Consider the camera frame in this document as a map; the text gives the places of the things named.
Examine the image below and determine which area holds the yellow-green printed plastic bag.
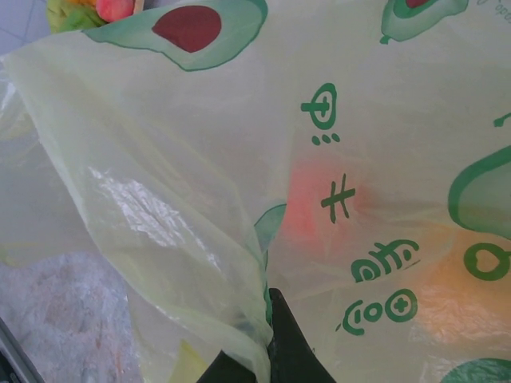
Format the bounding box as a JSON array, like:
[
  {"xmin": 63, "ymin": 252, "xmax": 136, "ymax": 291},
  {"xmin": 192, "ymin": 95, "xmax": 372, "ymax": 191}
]
[{"xmin": 0, "ymin": 0, "xmax": 511, "ymax": 383}]

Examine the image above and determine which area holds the yellow-orange toy orange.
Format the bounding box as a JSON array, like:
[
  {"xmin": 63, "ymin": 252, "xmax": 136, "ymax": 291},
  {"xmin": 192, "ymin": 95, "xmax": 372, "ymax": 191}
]
[{"xmin": 406, "ymin": 227, "xmax": 511, "ymax": 360}]

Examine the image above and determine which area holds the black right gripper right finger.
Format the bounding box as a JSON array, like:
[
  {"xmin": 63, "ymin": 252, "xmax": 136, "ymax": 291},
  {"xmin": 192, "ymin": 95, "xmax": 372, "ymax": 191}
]
[{"xmin": 265, "ymin": 286, "xmax": 349, "ymax": 383}]

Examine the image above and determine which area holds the bright green toy fruit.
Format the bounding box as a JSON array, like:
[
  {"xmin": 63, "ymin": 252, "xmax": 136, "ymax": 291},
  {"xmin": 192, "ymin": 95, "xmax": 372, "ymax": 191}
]
[{"xmin": 58, "ymin": 7, "xmax": 106, "ymax": 34}]

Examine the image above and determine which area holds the red-orange toy orange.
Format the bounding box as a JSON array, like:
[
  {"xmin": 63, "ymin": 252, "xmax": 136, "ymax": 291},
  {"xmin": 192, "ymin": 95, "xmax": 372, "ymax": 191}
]
[{"xmin": 279, "ymin": 161, "xmax": 374, "ymax": 256}]

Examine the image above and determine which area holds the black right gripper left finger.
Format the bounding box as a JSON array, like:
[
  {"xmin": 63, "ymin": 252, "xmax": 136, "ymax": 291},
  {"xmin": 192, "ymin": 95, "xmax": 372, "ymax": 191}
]
[{"xmin": 198, "ymin": 348, "xmax": 259, "ymax": 383}]

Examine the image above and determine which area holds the pink toy peach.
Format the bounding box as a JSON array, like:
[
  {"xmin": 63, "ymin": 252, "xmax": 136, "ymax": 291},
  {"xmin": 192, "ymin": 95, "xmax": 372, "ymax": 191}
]
[{"xmin": 95, "ymin": 0, "xmax": 139, "ymax": 22}]

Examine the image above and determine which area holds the aluminium front rail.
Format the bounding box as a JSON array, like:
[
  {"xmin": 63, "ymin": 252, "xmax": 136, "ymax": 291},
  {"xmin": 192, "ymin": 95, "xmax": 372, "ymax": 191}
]
[{"xmin": 0, "ymin": 314, "xmax": 44, "ymax": 383}]

